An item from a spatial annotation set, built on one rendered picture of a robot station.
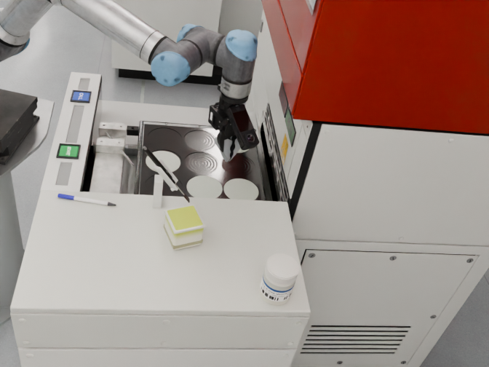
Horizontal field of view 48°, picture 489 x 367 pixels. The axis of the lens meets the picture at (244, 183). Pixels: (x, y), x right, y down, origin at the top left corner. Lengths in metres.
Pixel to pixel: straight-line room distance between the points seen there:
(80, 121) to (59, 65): 2.13
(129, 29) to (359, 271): 0.97
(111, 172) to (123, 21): 0.48
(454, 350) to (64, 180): 1.81
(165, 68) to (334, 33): 0.37
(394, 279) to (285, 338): 0.60
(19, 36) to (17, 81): 1.90
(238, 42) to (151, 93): 2.26
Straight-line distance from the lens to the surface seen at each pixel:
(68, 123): 1.65
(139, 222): 1.35
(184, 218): 1.27
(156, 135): 1.71
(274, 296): 1.20
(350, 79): 1.26
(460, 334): 2.69
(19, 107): 1.81
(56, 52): 3.92
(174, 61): 1.23
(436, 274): 1.85
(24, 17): 1.67
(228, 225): 1.36
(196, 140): 1.71
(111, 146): 1.65
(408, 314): 2.00
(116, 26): 1.30
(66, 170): 1.50
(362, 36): 1.21
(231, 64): 1.33
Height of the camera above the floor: 1.94
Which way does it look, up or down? 41 degrees down
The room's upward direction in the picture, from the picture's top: 12 degrees clockwise
